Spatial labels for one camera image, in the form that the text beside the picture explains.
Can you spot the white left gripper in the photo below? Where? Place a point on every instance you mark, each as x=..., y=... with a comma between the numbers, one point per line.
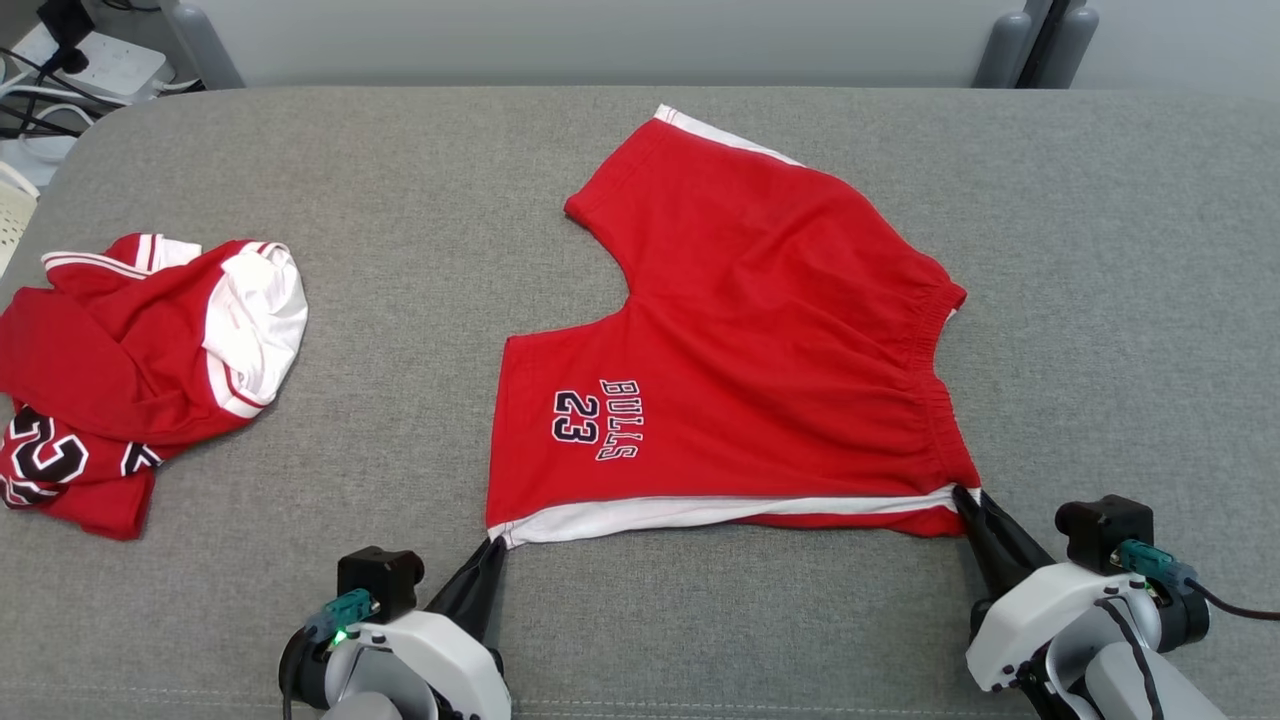
x=450, y=650

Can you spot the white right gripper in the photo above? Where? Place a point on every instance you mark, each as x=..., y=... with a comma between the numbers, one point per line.
x=1050, y=610

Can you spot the red Bulls 23 shorts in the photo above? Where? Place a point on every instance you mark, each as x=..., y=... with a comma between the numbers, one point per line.
x=780, y=350

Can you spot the red and white jersey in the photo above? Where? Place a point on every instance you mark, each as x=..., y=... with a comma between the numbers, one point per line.
x=110, y=360

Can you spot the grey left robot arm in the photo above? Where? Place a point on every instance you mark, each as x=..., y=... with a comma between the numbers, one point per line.
x=370, y=690

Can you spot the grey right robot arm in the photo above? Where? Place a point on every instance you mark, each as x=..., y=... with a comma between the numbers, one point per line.
x=1130, y=680

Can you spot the grey fabric sofa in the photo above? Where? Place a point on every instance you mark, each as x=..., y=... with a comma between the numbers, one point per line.
x=400, y=200

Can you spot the grey partition foot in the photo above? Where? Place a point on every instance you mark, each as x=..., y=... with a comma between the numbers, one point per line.
x=1000, y=55
x=205, y=45
x=1078, y=45

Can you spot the cream perforated laundry basket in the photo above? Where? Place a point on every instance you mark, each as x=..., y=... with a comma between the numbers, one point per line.
x=15, y=215

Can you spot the white power strip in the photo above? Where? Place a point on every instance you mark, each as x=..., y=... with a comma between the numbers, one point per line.
x=110, y=65

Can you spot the black power plug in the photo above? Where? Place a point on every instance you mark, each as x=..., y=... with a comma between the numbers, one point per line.
x=65, y=25

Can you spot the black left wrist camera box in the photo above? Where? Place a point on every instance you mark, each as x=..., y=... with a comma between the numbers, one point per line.
x=380, y=578

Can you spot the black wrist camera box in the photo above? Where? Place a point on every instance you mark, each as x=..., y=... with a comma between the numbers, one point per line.
x=380, y=578
x=1100, y=530

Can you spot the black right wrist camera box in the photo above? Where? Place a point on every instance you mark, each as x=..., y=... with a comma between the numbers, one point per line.
x=1100, y=530

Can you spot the dark partition post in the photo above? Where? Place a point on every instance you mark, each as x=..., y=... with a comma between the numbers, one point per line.
x=1042, y=40

